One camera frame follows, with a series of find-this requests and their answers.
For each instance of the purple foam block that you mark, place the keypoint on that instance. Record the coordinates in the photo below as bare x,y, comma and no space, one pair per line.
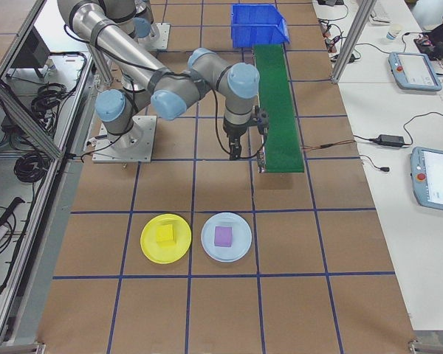
223,236

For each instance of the yellow foam block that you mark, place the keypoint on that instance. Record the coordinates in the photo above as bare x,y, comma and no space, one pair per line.
165,234

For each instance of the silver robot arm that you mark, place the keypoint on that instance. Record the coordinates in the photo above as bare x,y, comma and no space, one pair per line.
118,40
143,28

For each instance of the pale blue round plate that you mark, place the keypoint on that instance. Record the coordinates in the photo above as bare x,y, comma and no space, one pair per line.
241,239

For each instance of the yellow round plate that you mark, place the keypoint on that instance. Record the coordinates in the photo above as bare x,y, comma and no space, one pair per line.
149,247

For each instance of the green belt conveyor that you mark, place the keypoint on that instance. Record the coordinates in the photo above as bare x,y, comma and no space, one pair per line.
280,110

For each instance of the blue plastic storage bin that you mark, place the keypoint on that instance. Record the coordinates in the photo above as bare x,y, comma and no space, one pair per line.
251,35

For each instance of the black power brick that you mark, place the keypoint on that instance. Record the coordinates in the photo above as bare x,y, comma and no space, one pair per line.
389,140

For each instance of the white side table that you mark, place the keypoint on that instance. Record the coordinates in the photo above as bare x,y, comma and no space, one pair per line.
391,228

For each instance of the white paper cup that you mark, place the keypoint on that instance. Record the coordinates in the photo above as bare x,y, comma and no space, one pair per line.
393,34

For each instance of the white keyboard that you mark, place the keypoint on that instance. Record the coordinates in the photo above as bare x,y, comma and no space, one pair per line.
380,11

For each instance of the grey teach pendant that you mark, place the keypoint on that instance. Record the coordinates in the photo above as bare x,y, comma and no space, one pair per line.
439,180
415,72

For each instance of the black electronics box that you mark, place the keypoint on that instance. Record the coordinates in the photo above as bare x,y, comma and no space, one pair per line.
31,51

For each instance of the black handheld tool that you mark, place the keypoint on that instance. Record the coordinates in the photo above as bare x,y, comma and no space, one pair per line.
11,206

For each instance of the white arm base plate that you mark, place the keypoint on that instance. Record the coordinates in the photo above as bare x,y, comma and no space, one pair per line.
147,147
164,37

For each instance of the aluminium frame post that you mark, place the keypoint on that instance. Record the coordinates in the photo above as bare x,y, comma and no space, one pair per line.
103,70
350,44

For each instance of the metal V-shaped frame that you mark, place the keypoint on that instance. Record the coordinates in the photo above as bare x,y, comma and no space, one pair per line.
37,131

